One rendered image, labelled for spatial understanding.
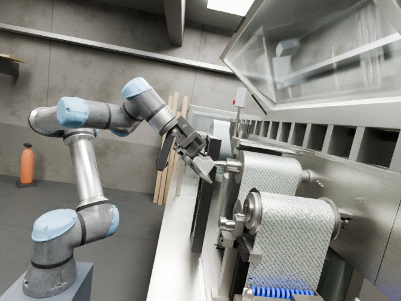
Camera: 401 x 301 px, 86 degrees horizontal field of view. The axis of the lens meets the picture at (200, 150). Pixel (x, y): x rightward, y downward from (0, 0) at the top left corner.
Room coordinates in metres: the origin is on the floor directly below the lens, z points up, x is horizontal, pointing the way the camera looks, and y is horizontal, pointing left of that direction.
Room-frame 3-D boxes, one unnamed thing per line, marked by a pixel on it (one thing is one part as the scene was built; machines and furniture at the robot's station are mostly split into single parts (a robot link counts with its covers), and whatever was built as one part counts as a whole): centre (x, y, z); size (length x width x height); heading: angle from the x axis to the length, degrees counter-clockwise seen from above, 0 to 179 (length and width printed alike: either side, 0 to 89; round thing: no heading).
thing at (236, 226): (0.70, -0.15, 1.05); 0.06 x 0.05 x 0.31; 96
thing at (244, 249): (0.64, -0.20, 1.14); 0.09 x 0.06 x 0.03; 6
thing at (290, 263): (0.62, -0.32, 1.11); 0.23 x 0.01 x 0.18; 96
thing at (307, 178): (0.95, -0.46, 1.34); 0.07 x 0.07 x 0.07; 6
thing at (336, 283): (1.77, -0.43, 1.02); 2.24 x 0.04 x 0.24; 6
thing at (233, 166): (0.92, -0.15, 1.34); 0.06 x 0.06 x 0.06; 6
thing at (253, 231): (0.67, -0.20, 1.25); 0.15 x 0.01 x 0.15; 6
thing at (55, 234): (0.65, 0.42, 1.07); 0.13 x 0.12 x 0.14; 142
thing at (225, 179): (1.40, -0.23, 1.19); 0.14 x 0.14 x 0.57
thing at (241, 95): (1.22, -0.17, 1.66); 0.07 x 0.07 x 0.10; 70
